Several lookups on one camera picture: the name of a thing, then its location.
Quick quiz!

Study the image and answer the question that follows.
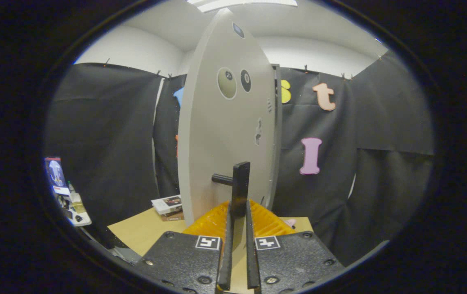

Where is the white cover book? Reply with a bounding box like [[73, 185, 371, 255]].
[[151, 195, 183, 216]]

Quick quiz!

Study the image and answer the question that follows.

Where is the computer monitor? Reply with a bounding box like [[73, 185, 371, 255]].
[[45, 157, 70, 196]]

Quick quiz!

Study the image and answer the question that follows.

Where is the long ceiling light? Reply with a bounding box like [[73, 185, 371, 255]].
[[188, 0, 298, 13]]

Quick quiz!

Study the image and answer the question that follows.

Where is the black backdrop cloth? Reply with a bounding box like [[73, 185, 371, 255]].
[[45, 51, 434, 266]]

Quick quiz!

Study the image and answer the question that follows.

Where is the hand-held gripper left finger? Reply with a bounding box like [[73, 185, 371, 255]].
[[135, 199, 234, 292]]

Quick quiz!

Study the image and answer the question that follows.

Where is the grey shoe cabinet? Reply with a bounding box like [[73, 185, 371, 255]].
[[270, 63, 283, 211]]

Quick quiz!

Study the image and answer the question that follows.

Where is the black door handle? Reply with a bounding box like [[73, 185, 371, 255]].
[[212, 161, 251, 249]]

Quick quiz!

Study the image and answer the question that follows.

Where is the white shoe cabinet door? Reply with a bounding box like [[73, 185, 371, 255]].
[[177, 8, 277, 227]]

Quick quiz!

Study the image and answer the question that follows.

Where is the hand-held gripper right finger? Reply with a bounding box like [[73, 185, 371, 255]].
[[245, 199, 345, 294]]

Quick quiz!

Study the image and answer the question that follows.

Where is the brown book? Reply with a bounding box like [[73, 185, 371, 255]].
[[161, 210, 185, 222]]

